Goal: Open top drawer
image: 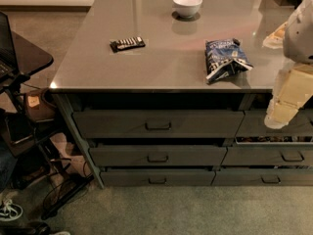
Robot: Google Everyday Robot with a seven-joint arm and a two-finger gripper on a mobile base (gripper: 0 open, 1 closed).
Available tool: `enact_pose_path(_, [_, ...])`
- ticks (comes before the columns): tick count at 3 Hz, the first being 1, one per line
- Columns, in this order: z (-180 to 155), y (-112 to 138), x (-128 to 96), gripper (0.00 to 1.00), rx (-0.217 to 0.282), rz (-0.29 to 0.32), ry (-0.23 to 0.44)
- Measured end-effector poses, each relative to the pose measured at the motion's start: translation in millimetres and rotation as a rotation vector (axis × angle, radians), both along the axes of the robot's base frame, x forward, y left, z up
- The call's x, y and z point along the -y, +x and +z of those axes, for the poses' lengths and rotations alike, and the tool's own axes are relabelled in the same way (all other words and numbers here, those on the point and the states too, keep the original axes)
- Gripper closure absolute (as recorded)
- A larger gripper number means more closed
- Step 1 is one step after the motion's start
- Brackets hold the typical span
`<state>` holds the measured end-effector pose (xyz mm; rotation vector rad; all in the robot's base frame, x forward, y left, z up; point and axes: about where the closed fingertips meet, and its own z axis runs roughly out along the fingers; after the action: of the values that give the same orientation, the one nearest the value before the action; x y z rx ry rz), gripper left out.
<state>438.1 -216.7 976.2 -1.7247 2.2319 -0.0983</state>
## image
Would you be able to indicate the black candy bar wrapper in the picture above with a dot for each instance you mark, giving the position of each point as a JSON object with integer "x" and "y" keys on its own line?
{"x": 127, "y": 44}

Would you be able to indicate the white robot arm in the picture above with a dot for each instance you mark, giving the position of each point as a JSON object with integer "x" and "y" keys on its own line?
{"x": 298, "y": 39}

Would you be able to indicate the grey drawer cabinet frame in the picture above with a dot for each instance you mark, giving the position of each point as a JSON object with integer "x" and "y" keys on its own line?
{"x": 80, "y": 101}

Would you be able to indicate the brown cardboard box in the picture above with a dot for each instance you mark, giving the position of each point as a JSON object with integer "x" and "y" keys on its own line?
{"x": 39, "y": 105}

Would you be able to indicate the black side table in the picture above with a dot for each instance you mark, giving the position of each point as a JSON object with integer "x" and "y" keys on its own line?
{"x": 20, "y": 132}

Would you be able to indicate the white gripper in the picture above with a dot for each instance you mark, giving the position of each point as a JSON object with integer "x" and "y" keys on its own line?
{"x": 299, "y": 38}

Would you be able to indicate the black laptop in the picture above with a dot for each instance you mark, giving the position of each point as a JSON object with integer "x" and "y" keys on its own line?
{"x": 8, "y": 58}

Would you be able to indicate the white ceramic bowl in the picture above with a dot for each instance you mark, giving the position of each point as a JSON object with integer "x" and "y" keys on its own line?
{"x": 187, "y": 8}

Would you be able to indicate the blue chip bag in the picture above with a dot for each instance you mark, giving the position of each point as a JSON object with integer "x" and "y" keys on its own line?
{"x": 225, "y": 58}

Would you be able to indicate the grey drawer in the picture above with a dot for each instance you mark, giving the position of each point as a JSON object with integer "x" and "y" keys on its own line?
{"x": 253, "y": 125}
{"x": 123, "y": 155}
{"x": 263, "y": 177}
{"x": 269, "y": 155}
{"x": 157, "y": 177}
{"x": 157, "y": 123}

